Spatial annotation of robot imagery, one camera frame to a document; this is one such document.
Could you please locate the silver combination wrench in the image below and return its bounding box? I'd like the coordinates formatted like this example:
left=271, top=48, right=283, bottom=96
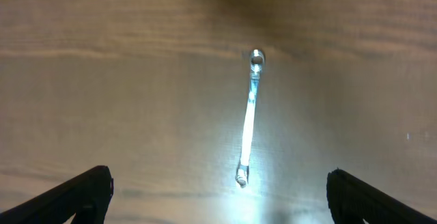
left=235, top=49, right=266, bottom=188

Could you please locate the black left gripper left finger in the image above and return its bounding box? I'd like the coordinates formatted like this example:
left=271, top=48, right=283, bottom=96
left=1, top=165, right=113, bottom=224

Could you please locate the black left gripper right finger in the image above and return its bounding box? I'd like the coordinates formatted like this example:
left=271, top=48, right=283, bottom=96
left=326, top=169, right=436, bottom=224

